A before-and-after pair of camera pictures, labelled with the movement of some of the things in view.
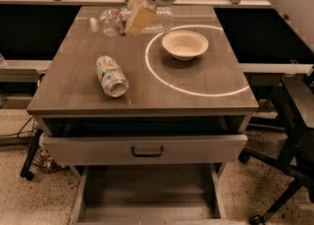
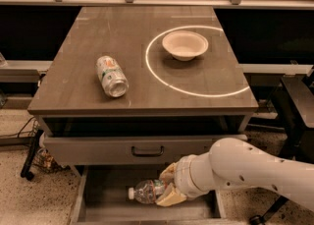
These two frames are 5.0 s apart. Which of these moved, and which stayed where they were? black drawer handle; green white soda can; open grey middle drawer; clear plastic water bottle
Moved: clear plastic water bottle
Stayed: green white soda can; open grey middle drawer; black drawer handle
